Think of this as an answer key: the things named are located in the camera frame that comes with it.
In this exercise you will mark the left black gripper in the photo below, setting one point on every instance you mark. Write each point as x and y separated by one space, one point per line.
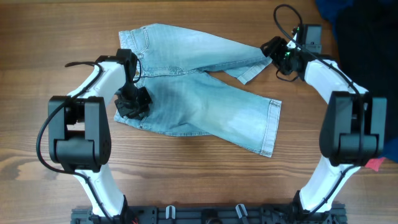
132 112

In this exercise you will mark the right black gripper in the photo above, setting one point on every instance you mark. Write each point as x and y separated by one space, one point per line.
275 45

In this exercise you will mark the light blue denim shorts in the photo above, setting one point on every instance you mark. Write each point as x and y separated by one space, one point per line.
177 66

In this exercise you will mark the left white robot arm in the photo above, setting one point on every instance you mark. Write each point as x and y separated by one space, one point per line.
79 135

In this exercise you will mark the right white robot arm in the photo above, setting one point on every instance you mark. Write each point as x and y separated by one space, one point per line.
352 132

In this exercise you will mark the dark blue garment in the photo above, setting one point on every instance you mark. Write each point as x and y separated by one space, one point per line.
329 12

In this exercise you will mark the black garment pile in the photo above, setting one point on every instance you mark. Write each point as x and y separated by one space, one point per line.
372 63

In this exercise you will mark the red garment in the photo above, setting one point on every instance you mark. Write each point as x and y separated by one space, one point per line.
375 164

